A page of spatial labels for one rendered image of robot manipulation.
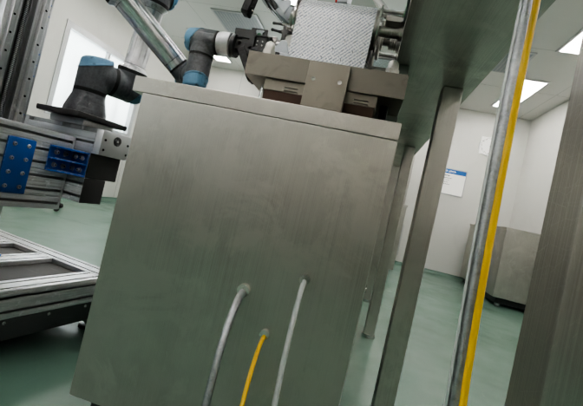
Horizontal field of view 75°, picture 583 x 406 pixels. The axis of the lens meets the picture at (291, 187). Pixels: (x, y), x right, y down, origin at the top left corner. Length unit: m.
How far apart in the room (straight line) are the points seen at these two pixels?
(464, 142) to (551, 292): 6.63
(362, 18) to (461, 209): 5.82
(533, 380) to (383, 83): 0.71
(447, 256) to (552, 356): 6.48
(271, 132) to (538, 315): 0.65
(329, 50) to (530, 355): 0.98
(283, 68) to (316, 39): 0.26
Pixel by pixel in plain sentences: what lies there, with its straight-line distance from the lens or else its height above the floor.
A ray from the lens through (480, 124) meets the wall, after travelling 7.11.
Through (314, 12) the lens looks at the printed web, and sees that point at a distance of 1.26.
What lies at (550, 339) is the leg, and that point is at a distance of 0.38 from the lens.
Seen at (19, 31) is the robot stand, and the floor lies 1.02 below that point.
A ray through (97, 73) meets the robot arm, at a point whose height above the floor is 0.98.
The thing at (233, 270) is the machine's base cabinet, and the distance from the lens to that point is 0.90.
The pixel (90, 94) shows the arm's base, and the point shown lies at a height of 0.90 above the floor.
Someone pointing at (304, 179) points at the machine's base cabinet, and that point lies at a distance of 0.86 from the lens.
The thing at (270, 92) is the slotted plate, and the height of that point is 0.94.
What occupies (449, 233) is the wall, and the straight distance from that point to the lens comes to 6.83.
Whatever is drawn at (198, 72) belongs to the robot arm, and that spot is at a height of 1.00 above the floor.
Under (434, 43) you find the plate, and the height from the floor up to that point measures 1.14.
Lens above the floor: 0.69
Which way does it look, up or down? 2 degrees up
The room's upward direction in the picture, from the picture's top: 13 degrees clockwise
